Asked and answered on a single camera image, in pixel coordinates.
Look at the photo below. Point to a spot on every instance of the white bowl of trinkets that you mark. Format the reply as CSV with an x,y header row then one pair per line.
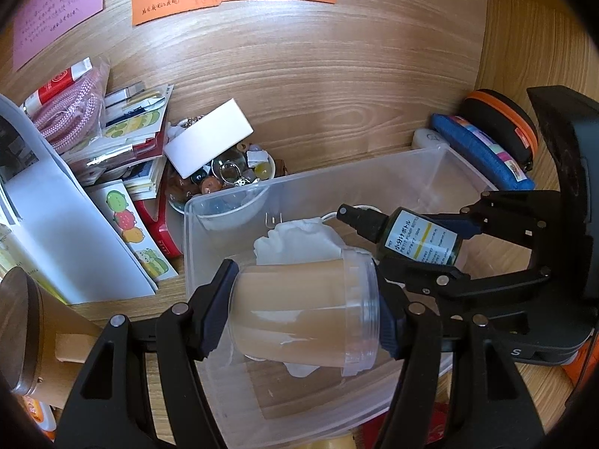
x,y
231,187

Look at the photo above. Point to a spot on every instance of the fruit sticker strip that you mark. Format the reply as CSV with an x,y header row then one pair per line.
x,y
113,200

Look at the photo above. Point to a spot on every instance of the pink sticky note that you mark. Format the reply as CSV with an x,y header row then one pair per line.
x,y
41,22

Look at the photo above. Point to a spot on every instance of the clear plastic storage bin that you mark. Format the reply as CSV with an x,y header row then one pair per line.
x,y
258,404

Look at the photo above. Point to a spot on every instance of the clear jar with cream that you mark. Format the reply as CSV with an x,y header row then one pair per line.
x,y
323,314

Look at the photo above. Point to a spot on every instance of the dark wooden mug lid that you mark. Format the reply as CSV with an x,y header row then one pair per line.
x,y
21,329

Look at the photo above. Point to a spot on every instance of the red velvet pouch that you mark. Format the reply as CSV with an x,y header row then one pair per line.
x,y
405,426

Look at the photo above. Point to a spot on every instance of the blue patchwork pouch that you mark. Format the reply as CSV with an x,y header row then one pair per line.
x,y
487,156

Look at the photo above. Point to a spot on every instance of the white paper folder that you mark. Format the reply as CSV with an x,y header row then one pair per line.
x,y
57,224

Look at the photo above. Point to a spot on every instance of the gold lotion tube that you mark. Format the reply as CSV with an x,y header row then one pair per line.
x,y
345,441

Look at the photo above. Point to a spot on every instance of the pink coiled cord bag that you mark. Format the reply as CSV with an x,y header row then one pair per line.
x,y
76,116

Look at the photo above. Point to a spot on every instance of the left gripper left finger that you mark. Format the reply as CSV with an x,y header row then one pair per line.
x,y
109,404

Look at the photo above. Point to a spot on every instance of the orange sleeve forearm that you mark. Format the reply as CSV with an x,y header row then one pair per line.
x,y
584,363

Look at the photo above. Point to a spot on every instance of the dark green spray bottle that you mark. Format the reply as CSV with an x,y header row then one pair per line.
x,y
403,234

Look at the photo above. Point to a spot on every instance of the small white round container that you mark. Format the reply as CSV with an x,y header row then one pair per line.
x,y
426,138

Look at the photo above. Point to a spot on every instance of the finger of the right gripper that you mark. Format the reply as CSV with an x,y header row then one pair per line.
x,y
469,222
401,276

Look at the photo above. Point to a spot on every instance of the orange white glue tube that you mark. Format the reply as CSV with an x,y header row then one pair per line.
x,y
42,415

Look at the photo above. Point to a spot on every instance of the brown ceramic mug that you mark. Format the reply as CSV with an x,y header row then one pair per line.
x,y
67,339

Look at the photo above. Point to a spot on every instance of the orange black round case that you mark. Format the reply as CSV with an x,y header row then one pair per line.
x,y
504,121

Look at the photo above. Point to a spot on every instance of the stack of cards and booklets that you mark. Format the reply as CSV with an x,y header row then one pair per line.
x,y
134,134

